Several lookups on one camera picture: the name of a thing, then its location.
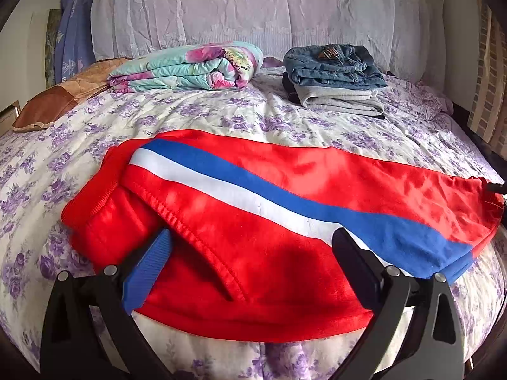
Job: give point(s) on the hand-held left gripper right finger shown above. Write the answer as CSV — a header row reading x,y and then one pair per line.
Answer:
x,y
356,261

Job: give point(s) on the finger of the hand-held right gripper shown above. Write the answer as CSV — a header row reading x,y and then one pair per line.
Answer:
x,y
500,188

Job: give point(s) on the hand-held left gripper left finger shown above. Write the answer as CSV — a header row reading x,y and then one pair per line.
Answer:
x,y
146,269

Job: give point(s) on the red pants with striped side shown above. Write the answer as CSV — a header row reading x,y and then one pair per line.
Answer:
x,y
277,285

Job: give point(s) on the folded grey pants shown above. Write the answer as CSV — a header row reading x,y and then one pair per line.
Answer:
x,y
336,101

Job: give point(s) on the beige checked curtain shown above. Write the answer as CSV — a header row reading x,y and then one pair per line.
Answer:
x,y
487,87

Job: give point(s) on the purple floral bed sheet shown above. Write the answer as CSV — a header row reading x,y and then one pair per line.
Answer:
x,y
237,114

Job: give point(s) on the brown pillow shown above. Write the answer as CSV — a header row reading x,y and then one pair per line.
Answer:
x,y
51,103

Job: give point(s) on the folded blue jeans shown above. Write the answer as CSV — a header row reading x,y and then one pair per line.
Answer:
x,y
336,65

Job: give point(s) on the wooden nightstand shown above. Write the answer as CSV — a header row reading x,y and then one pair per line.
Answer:
x,y
8,120

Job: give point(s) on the folded floral blanket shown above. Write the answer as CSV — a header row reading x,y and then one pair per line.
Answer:
x,y
178,67

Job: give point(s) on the green patterned cloth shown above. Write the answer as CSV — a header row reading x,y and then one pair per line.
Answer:
x,y
53,47

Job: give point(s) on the blue patterned cloth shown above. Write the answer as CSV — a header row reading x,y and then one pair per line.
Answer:
x,y
73,27

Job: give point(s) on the white lace cover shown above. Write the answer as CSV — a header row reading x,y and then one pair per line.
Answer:
x,y
237,8

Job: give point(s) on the dark bed frame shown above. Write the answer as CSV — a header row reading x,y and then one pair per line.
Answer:
x,y
475,146

